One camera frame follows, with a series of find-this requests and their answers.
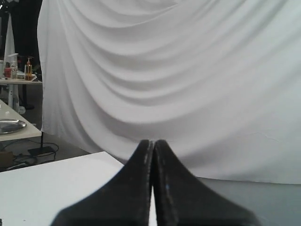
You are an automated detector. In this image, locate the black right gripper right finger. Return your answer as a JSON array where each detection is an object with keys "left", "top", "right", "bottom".
[{"left": 153, "top": 140, "right": 260, "bottom": 226}]

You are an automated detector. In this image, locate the black stand base plate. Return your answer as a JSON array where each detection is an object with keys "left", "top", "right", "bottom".
[{"left": 28, "top": 146, "right": 55, "bottom": 156}]

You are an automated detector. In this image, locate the orange soap pump bottle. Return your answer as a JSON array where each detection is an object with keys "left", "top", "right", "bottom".
[{"left": 24, "top": 57, "right": 33, "bottom": 81}]

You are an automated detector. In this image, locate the red container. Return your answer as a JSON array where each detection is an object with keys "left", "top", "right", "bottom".
[{"left": 4, "top": 67, "right": 12, "bottom": 78}]

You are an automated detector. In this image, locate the white far table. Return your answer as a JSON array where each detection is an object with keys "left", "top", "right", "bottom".
[{"left": 0, "top": 76, "right": 42, "bottom": 114}]

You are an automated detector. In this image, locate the clear pump bottle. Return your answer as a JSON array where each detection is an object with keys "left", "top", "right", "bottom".
[{"left": 10, "top": 61, "right": 18, "bottom": 79}]

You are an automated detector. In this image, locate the white side table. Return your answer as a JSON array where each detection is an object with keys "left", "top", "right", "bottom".
[{"left": 0, "top": 100, "right": 41, "bottom": 142}]

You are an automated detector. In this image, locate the round metal plate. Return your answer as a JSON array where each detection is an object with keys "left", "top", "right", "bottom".
[{"left": 0, "top": 119, "right": 27, "bottom": 135}]

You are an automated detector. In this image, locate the white backdrop cloth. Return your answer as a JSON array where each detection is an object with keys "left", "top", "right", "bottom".
[{"left": 38, "top": 0, "right": 301, "bottom": 184}]

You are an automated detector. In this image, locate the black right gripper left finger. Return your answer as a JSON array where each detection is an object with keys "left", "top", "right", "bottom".
[{"left": 54, "top": 140, "right": 153, "bottom": 226}]

